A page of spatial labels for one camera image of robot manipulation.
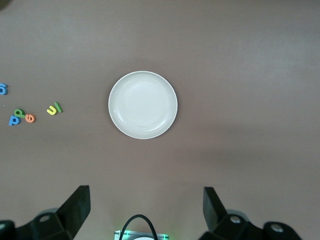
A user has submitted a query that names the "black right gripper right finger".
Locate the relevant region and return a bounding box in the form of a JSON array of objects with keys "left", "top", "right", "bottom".
[{"left": 197, "top": 186, "right": 305, "bottom": 240}]

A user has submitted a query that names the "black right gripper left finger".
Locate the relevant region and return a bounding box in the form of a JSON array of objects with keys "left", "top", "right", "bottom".
[{"left": 0, "top": 185, "right": 91, "bottom": 240}]

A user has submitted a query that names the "blue letter p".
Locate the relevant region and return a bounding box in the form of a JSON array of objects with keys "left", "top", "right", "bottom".
[{"left": 8, "top": 114, "right": 21, "bottom": 127}]

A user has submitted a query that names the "beige brown plate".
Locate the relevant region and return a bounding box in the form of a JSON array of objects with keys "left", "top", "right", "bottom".
[{"left": 107, "top": 70, "right": 179, "bottom": 140}]

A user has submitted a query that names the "brown table mat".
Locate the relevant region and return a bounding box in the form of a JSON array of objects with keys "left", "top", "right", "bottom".
[{"left": 0, "top": 0, "right": 320, "bottom": 240}]

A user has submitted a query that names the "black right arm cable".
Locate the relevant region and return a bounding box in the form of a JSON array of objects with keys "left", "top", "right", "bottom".
[{"left": 119, "top": 214, "right": 159, "bottom": 240}]

